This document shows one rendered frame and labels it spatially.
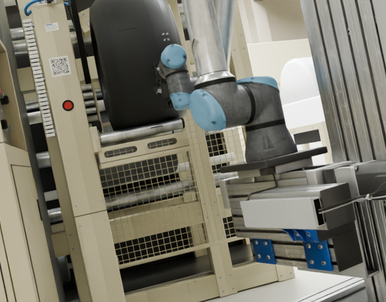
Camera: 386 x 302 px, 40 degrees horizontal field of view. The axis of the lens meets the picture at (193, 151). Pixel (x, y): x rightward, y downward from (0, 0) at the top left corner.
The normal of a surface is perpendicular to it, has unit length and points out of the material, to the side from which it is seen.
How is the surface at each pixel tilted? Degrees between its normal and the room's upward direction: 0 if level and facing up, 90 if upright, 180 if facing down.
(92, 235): 90
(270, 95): 89
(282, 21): 90
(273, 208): 90
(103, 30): 75
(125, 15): 63
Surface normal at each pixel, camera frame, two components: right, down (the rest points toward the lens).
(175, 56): 0.17, -0.16
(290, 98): -0.82, 0.17
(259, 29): 0.50, -0.11
